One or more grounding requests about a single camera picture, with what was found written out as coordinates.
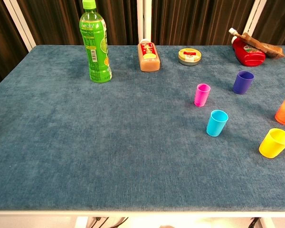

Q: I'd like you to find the brown juice bottle red label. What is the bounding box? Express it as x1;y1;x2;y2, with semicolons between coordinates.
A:
137;38;161;72

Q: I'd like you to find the dark pleated curtain panel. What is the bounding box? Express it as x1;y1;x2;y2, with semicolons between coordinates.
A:
251;0;285;47
16;0;138;46
0;0;29;92
151;0;255;46

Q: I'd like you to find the red ketchup bottle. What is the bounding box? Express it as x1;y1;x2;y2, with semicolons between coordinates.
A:
231;37;266;67

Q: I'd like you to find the white table frame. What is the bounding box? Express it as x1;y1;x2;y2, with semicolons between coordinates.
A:
0;209;285;228

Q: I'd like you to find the white metal frame post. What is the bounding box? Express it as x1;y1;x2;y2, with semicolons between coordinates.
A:
242;0;268;46
2;0;37;52
136;0;152;46

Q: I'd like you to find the yellow plastic cup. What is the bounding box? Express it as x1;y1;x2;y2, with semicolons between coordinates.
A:
258;128;285;159

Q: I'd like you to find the blue velvet table cloth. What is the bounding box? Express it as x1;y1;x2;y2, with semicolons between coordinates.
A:
0;44;285;212

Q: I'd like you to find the brown spout pouch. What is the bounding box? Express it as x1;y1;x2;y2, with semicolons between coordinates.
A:
228;28;285;59

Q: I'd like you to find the green tea bottle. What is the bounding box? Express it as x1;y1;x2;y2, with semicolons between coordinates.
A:
79;0;113;84

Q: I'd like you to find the blue plastic cup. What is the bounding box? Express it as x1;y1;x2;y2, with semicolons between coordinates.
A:
206;109;229;137

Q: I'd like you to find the black cable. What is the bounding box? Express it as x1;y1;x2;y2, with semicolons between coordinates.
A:
113;216;129;228
91;216;110;228
248;217;260;228

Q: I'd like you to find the purple plastic cup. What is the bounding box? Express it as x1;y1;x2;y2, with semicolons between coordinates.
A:
232;70;255;95

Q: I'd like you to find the pink plastic cup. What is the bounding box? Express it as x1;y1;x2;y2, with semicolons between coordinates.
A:
194;83;211;107

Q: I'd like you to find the round tin red label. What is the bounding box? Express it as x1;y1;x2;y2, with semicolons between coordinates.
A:
178;48;202;67

